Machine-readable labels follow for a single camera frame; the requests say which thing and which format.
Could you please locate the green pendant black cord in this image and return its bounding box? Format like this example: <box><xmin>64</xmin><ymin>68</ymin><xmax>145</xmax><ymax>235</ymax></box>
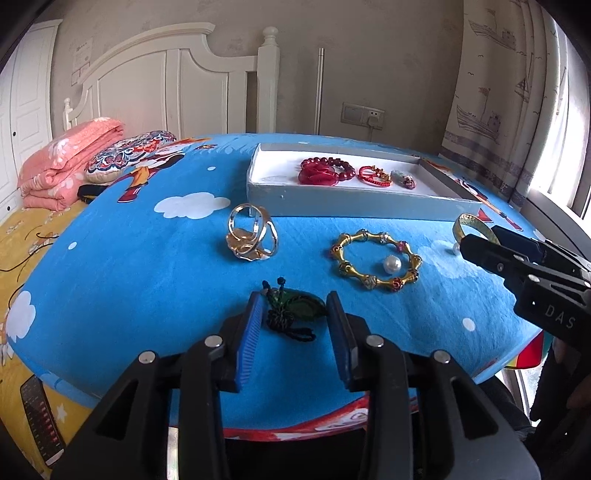
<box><xmin>260</xmin><ymin>276</ymin><xmax>329</xmax><ymax>343</ymax></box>

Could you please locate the gold beaded bangle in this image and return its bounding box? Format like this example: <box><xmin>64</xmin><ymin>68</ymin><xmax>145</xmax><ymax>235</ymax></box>
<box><xmin>331</xmin><ymin>229</ymin><xmax>423</xmax><ymax>293</ymax></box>

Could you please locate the gold silver ring brooch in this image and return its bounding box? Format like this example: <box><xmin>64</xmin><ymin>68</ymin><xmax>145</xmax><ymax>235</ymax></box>
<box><xmin>225</xmin><ymin>203</ymin><xmax>279</xmax><ymax>262</ymax></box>

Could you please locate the red woven string bracelet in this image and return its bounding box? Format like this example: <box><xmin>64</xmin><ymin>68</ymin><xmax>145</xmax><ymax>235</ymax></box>
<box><xmin>358</xmin><ymin>164</ymin><xmax>394</xmax><ymax>188</ymax></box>

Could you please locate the dark red bead bracelet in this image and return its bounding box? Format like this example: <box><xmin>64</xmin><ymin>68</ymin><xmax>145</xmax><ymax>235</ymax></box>
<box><xmin>298</xmin><ymin>156</ymin><xmax>357</xmax><ymax>183</ymax></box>

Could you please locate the red fabric rose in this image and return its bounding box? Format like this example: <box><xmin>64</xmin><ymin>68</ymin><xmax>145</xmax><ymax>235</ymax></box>
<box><xmin>297</xmin><ymin>164</ymin><xmax>339</xmax><ymax>186</ymax></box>

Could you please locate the blue cartoon bed sheet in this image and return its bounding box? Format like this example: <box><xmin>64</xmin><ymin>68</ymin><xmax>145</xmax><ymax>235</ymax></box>
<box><xmin>13</xmin><ymin>134</ymin><xmax>538</xmax><ymax>435</ymax></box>

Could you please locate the small charm trinket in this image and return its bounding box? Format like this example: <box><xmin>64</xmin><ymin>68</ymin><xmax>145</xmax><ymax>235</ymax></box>
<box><xmin>391</xmin><ymin>170</ymin><xmax>417</xmax><ymax>190</ymax></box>

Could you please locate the shallow white tray box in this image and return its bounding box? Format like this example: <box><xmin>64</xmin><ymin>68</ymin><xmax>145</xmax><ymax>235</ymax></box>
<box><xmin>246</xmin><ymin>143</ymin><xmax>480</xmax><ymax>221</ymax></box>

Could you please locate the ship print curtain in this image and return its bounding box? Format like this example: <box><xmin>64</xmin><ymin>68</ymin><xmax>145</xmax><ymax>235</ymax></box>
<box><xmin>440</xmin><ymin>1</ymin><xmax>590</xmax><ymax>208</ymax></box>

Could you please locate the black folding fan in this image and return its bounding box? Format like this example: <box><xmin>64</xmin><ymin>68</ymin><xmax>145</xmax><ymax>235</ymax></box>
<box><xmin>77</xmin><ymin>184</ymin><xmax>109</xmax><ymax>204</ymax></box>

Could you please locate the patterned round pillow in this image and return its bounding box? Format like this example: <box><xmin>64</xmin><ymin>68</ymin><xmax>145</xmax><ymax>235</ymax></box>
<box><xmin>85</xmin><ymin>130</ymin><xmax>176</xmax><ymax>184</ymax></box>

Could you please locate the black smartphone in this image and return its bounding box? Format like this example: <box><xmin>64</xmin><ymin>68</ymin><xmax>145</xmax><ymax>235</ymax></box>
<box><xmin>20</xmin><ymin>375</ymin><xmax>65</xmax><ymax>468</ymax></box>

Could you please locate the yellow floral bed sheet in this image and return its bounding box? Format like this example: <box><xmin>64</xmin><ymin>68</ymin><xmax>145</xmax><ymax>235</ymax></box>
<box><xmin>1</xmin><ymin>201</ymin><xmax>85</xmax><ymax>479</ymax></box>

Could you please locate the folded pink quilt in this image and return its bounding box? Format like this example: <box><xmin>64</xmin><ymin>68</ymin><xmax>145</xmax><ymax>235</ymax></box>
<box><xmin>17</xmin><ymin>117</ymin><xmax>123</xmax><ymax>211</ymax></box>

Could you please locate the white wooden headboard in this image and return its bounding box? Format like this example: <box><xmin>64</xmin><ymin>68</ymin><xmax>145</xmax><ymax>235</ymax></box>
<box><xmin>62</xmin><ymin>22</ymin><xmax>280</xmax><ymax>138</ymax></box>

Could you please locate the silver metal pole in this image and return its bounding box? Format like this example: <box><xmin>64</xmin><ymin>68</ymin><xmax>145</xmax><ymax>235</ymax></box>
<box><xmin>314</xmin><ymin>47</ymin><xmax>325</xmax><ymax>135</ymax></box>

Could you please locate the white wardrobe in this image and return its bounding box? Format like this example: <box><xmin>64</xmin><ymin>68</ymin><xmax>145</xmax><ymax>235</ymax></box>
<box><xmin>0</xmin><ymin>19</ymin><xmax>62</xmax><ymax>220</ymax></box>

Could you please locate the black cord on bed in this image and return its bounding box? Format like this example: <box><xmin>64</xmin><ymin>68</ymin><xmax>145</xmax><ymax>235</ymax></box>
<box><xmin>0</xmin><ymin>230</ymin><xmax>60</xmax><ymax>305</ymax></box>

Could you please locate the wall switch and socket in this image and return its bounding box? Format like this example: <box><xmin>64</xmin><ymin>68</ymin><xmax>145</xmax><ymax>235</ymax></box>
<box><xmin>341</xmin><ymin>102</ymin><xmax>386</xmax><ymax>130</ymax></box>

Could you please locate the paper notice on wall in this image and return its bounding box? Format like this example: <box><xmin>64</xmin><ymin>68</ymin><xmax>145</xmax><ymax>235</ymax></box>
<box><xmin>70</xmin><ymin>38</ymin><xmax>93</xmax><ymax>86</ymax></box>

